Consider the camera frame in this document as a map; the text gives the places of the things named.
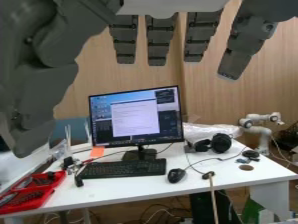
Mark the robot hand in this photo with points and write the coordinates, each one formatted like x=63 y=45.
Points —
x=40 y=66

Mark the computer screen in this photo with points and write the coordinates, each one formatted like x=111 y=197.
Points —
x=133 y=116

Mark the orange paper note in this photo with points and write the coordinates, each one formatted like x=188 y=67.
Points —
x=97 y=151

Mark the red tray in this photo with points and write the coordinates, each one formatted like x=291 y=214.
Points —
x=41 y=180
x=27 y=200

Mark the small black object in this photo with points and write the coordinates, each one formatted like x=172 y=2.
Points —
x=79 y=181

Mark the black keyboard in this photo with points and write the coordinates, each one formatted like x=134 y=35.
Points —
x=124 y=168

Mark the white desk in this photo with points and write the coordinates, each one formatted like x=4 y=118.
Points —
x=133 y=190

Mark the black mouse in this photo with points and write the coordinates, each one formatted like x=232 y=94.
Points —
x=177 y=175

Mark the black headphones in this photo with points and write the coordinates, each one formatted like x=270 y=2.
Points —
x=220 y=142

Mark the small white jointed device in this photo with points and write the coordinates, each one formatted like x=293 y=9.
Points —
x=261 y=126

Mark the thin stick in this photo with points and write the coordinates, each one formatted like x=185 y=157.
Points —
x=214 y=200

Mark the black computer tower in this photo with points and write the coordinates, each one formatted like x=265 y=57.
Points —
x=204 y=210

